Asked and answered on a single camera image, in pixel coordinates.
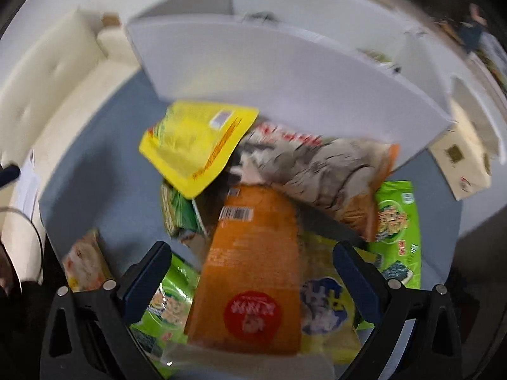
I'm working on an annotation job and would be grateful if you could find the white storage box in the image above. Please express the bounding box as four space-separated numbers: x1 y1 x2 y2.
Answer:
121 0 502 169

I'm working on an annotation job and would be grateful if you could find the yellow packet with blue print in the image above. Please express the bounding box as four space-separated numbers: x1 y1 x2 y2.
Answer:
299 231 381 365

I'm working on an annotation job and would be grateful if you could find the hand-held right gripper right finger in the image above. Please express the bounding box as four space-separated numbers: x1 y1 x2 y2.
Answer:
333 241 464 380

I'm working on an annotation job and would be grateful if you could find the beige cardboard box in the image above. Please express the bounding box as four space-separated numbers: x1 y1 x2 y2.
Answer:
430 121 492 202

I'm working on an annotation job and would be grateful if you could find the cream sofa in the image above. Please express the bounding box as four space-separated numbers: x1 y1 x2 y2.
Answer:
0 8 141 246

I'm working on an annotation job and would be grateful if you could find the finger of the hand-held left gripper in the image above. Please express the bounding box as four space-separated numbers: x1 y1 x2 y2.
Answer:
0 164 21 187

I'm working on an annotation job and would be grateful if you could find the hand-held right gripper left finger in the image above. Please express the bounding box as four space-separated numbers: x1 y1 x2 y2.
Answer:
40 241 173 380

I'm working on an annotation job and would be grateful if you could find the small dark green packet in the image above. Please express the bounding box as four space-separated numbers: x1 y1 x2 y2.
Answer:
160 182 209 238

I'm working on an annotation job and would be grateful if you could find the white paper sheet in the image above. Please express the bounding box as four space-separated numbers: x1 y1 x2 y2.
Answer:
18 150 42 222

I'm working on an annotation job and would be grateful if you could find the plain yellow snack packet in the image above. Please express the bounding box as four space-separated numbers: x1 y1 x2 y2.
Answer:
138 101 260 199

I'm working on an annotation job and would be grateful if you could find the green seaweed snack packet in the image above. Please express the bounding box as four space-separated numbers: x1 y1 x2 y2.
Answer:
130 253 201 378
366 180 422 289

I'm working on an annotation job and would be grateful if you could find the long orange snack packet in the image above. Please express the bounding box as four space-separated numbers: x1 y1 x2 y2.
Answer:
184 184 304 357

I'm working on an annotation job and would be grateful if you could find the grey white snack packet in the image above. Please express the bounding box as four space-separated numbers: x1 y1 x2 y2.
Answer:
230 121 401 243

